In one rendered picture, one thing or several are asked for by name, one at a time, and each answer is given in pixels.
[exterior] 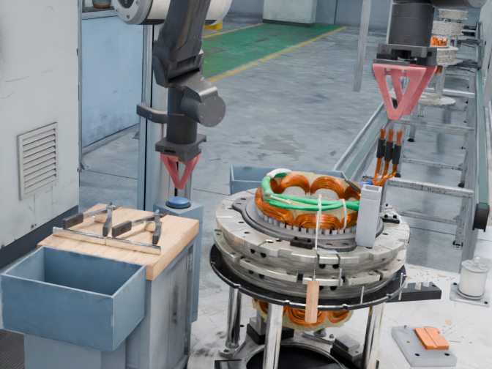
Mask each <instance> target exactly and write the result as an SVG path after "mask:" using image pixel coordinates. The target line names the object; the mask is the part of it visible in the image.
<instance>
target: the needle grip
mask: <svg viewBox="0 0 492 369"><path fill-rule="evenodd" d="M319 283H320V282H319V281H318V280H317V281H312V280H309V281H308V282H307V299H306V309H305V322H307V323H316V321H317V311H318V293H319Z"/></svg>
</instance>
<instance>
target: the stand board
mask: <svg viewBox="0 0 492 369"><path fill-rule="evenodd" d="M106 207H107V204H97V205H95V206H93V207H92V208H91V209H89V210H88V211H86V212H84V214H85V213H88V212H93V211H95V210H98V209H102V208H106ZM153 214H154V212H146V211H142V210H137V209H129V208H124V207H120V208H118V209H117V210H115V211H113V212H112V227H113V226H116V225H118V224H120V223H123V222H125V221H127V220H130V221H134V220H139V219H141V218H144V217H148V216H151V215H153ZM160 222H163V232H162V233H161V236H160V240H159V242H158V244H157V245H158V246H161V255H160V256H157V255H153V254H148V253H142V252H137V251H133V250H125V249H121V248H117V247H110V246H106V245H98V244H94V243H90V242H82V241H78V240H74V239H67V238H62V237H58V236H53V234H51V235H50V236H49V237H47V238H46V239H44V240H42V241H41V242H40V243H38V244H37V249H38V248H40V247H42V246H43V245H44V246H49V247H55V248H60V249H64V250H71V251H75V252H79V253H86V254H91V255H95V256H102V257H106V258H113V259H117V260H122V261H129V262H133V263H137V264H144V265H146V280H154V279H155V278H156V277H157V276H158V275H159V274H160V273H161V272H162V271H163V270H164V269H165V268H166V267H167V266H168V265H169V264H170V262H171V261H172V260H173V259H174V258H175V257H176V256H177V255H178V254H179V253H180V252H181V251H182V250H183V248H184V247H185V246H186V245H187V244H188V243H189V242H190V241H191V240H192V239H193V238H194V237H195V236H196V234H197V233H198V228H199V220H194V219H189V218H184V217H176V216H172V215H166V216H165V217H163V218H160ZM103 225H104V223H97V222H94V217H90V218H87V219H85V220H83V223H80V224H78V225H75V226H73V227H71V228H68V229H70V230H74V231H82V232H86V233H90V234H98V235H103ZM144 226H145V223H144V224H143V225H137V226H135V227H132V230H131V231H128V232H127V233H125V234H122V235H120V236H118V237H114V238H118V239H126V240H130V241H134V242H142V243H146V244H151V245H152V236H153V233H154V232H150V231H145V230H144Z"/></svg>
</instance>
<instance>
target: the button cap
mask: <svg viewBox="0 0 492 369"><path fill-rule="evenodd" d="M168 204H170V205H172V206H187V205H188V204H189V200H188V199H187V198H185V197H181V196H174V197H171V198H169V199H168Z"/></svg>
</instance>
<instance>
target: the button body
mask: <svg viewBox="0 0 492 369"><path fill-rule="evenodd" d="M166 201H168V200H165V201H161V202H159V203H156V204H153V212H155V211H156V210H157V209H158V210H159V212H158V213H159V214H164V213H166V212H169V211H170V214H168V215H172V216H176V217H184V218H189V219H194V220H199V228H198V233H197V234H196V238H195V266H194V280H193V308H192V322H191V323H193V322H194V321H197V320H198V296H199V283H200V269H201V243H202V229H203V215H204V205H201V204H198V203H196V202H193V201H190V202H191V207H190V208H187V209H172V208H169V207H167V206H166V205H165V203H166Z"/></svg>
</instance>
